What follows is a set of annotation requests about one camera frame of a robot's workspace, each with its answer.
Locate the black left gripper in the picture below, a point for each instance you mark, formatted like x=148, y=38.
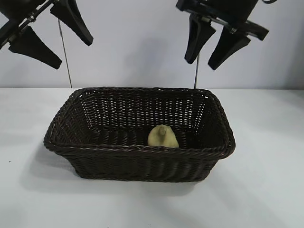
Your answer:
x=23, y=9

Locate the pale yellow egg yolk pastry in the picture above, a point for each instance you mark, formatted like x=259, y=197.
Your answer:
x=164, y=140

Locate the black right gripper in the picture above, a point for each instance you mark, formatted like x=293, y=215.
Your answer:
x=225, y=9

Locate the thin grey vertical rod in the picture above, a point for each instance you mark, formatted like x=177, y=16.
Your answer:
x=67, y=69
x=196, y=73

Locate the dark brown wicker basket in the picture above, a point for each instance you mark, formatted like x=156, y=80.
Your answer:
x=142, y=161

